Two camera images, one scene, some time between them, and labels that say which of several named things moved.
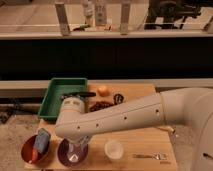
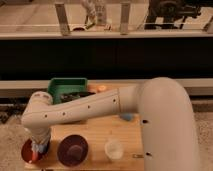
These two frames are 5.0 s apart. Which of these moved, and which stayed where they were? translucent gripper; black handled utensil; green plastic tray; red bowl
Moved: translucent gripper
Stayed: black handled utensil; red bowl; green plastic tray
